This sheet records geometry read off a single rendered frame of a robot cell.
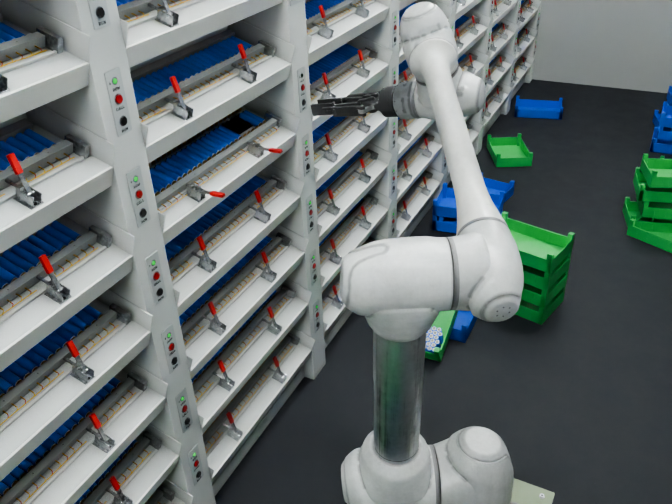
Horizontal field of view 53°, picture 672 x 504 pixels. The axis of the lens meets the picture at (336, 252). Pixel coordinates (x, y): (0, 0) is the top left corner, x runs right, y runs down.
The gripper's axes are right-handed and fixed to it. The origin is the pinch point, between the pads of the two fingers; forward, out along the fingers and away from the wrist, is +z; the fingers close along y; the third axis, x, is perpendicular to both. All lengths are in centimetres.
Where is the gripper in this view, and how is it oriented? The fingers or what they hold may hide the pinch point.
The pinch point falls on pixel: (326, 106)
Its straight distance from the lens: 180.1
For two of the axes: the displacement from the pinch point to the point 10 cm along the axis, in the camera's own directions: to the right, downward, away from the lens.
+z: -8.8, -0.3, 4.8
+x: 2.1, 8.7, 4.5
